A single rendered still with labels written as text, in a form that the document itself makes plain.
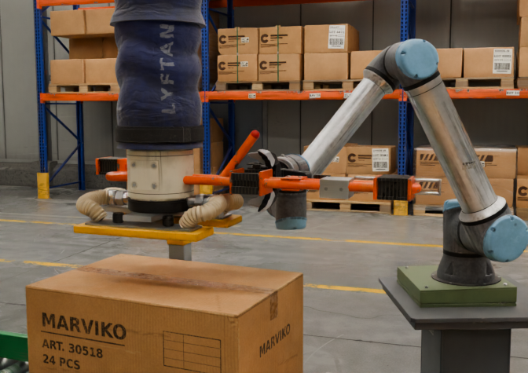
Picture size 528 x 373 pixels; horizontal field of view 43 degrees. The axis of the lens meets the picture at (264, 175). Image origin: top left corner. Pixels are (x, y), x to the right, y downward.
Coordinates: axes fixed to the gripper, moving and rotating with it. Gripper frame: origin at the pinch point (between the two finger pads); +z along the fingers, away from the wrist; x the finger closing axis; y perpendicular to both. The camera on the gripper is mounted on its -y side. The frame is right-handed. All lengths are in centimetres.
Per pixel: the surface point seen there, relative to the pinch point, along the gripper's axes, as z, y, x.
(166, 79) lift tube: 8.1, 21.3, 24.8
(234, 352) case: 22.6, -1.9, -34.8
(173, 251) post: -47, 49, -31
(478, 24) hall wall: -841, -21, 131
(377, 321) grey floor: -268, 16, -121
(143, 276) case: 0.8, 32.9, -26.4
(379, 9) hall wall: -837, 117, 159
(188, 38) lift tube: 3.1, 17.5, 34.9
